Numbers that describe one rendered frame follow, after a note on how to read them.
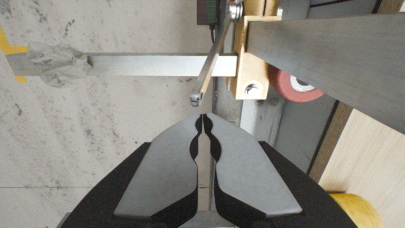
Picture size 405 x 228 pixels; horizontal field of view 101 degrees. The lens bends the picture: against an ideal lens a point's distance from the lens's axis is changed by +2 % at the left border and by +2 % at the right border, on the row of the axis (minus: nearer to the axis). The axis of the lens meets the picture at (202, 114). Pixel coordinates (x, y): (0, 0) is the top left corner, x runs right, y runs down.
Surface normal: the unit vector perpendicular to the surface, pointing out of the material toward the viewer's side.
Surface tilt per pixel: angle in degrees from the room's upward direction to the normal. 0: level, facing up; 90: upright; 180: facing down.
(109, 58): 0
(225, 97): 0
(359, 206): 84
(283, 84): 0
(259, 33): 90
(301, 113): 90
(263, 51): 90
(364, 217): 62
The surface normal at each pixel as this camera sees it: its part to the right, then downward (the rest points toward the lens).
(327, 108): -1.00, 0.00
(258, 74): 0.02, 0.47
